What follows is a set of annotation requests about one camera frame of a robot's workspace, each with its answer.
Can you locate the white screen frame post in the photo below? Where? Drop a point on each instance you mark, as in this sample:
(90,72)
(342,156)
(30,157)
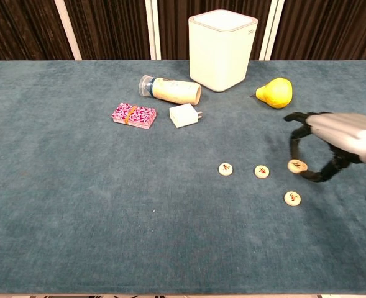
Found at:
(271,31)
(68,31)
(153,31)

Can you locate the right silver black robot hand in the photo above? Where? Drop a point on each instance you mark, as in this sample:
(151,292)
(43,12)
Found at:
(341,133)

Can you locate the teal velvet table cloth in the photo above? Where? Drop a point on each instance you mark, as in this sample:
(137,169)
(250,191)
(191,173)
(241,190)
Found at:
(108,201)

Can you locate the cream squeeze bottle clear cap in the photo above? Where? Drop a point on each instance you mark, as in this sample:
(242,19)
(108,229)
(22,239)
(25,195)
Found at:
(173,91)

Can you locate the yellow pear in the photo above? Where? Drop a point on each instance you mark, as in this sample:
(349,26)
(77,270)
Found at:
(276,93)

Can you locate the white square bin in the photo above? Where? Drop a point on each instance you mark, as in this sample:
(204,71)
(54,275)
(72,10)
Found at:
(220,56)

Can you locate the cream game piece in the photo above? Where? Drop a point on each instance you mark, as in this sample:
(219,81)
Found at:
(262,171)
(225,169)
(296,166)
(292,198)

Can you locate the pink patterned card deck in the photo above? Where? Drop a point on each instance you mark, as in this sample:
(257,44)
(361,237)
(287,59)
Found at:
(139,115)

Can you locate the white power adapter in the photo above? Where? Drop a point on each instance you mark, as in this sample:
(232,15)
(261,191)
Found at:
(182,115)

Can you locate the dark pleated screen panel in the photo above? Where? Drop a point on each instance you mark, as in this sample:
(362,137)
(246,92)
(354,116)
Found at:
(108,28)
(325,28)
(21,28)
(173,31)

